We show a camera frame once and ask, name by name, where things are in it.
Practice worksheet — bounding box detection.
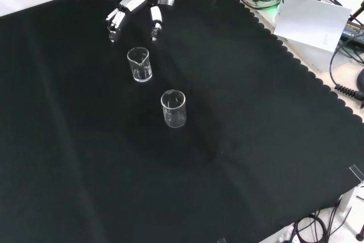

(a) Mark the black tripod leg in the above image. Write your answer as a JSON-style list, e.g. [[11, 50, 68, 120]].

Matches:
[[349, 1, 364, 22]]

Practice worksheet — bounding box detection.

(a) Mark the black power adapter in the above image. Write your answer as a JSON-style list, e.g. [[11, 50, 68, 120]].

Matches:
[[340, 18, 364, 47]]

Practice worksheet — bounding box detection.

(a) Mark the pale board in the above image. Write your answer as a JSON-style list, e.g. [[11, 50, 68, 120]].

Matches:
[[274, 0, 353, 53]]

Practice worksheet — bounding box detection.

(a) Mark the white power strip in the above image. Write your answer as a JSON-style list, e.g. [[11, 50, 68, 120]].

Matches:
[[257, 223, 296, 243]]

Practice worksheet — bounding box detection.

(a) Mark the clear glass beaker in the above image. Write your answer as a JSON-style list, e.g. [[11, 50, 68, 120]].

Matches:
[[160, 89, 187, 129], [126, 46, 154, 83]]

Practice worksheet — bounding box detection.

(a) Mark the white metal bracket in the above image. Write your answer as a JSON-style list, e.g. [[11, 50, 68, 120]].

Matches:
[[337, 182, 364, 237]]

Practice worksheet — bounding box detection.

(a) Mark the black bench cloth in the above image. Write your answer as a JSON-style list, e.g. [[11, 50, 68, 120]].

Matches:
[[0, 0, 364, 243]]

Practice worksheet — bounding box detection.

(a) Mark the black coiled cable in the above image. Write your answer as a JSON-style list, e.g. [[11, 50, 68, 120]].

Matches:
[[329, 36, 364, 101]]

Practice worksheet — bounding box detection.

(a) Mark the grey board stand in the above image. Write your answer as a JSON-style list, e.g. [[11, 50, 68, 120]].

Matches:
[[280, 36, 342, 72]]

